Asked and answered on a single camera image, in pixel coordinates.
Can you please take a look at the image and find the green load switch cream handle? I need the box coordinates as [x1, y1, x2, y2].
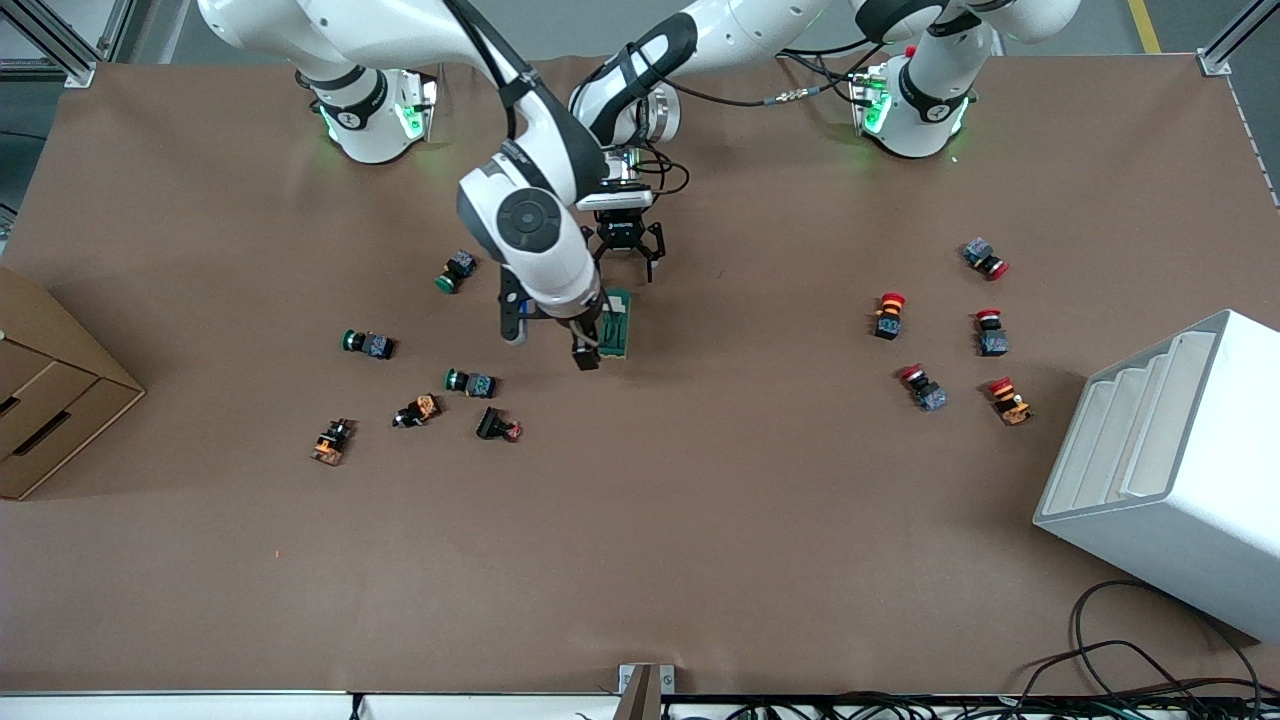
[598, 288, 634, 360]

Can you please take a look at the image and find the red emergency button orange block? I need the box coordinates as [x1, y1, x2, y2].
[985, 376, 1034, 427]
[872, 291, 909, 342]

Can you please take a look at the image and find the brown cardboard box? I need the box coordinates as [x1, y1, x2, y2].
[0, 265, 147, 501]

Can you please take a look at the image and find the white slotted rack box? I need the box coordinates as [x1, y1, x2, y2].
[1032, 308, 1280, 646]

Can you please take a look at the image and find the black switch with red end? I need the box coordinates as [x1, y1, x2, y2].
[475, 405, 524, 443]

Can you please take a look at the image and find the black selector switch orange block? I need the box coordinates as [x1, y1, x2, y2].
[392, 393, 443, 430]
[309, 417, 356, 467]

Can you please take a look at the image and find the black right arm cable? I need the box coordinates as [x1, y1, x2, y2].
[445, 0, 546, 141]

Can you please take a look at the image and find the black base cable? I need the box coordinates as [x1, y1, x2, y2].
[780, 45, 881, 106]

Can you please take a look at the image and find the grey metal bracket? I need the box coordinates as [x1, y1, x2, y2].
[618, 663, 676, 720]

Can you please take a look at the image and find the black cable bundle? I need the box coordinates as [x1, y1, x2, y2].
[680, 693, 1280, 720]

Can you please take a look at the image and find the white table edge rail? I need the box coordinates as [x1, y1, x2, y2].
[0, 692, 621, 720]

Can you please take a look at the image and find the aluminium frame post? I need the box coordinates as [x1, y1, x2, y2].
[1197, 0, 1280, 77]
[0, 0, 136, 89]

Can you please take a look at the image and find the black looped cable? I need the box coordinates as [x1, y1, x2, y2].
[1070, 580, 1263, 701]

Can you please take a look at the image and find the black curved cable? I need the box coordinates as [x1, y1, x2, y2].
[1010, 640, 1201, 701]

